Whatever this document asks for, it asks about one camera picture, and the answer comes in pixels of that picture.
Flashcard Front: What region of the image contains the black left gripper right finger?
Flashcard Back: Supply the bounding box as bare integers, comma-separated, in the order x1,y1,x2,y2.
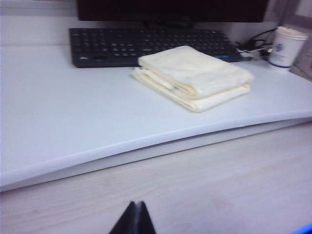
137,201,157,234

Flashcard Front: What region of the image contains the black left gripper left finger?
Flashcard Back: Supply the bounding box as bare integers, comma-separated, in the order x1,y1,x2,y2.
108,201,138,234

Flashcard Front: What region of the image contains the cream cloth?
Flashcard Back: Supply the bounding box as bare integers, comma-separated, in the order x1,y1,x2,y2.
132,45,254,114

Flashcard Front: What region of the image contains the white desk riser board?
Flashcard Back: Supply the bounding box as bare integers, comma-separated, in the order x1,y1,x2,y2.
0,43,312,193

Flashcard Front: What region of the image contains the black computer keyboard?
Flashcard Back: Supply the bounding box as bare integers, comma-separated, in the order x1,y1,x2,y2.
68,27,244,69

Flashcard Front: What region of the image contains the black computer monitor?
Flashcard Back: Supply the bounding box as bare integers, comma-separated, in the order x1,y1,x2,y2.
76,0,269,28

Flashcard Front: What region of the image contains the grey office partition panel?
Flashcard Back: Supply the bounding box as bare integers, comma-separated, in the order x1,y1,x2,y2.
0,0,79,47

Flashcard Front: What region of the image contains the white paper cup blue print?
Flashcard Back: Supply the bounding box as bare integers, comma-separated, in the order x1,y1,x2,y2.
268,25,309,73

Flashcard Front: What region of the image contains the black cable bundle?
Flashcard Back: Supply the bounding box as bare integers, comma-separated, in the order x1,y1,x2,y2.
235,28,277,61

